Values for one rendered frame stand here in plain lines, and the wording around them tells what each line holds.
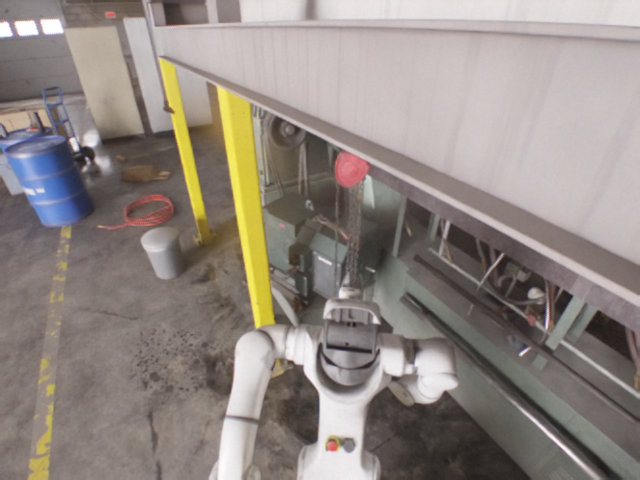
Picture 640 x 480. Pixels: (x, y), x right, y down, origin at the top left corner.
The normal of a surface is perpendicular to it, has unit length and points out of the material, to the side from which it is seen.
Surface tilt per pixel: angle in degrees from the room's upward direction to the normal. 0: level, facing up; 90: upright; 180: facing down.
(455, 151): 90
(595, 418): 0
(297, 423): 0
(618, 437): 0
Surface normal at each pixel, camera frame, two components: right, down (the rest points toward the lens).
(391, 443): 0.00, -0.83
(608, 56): -0.86, 0.29
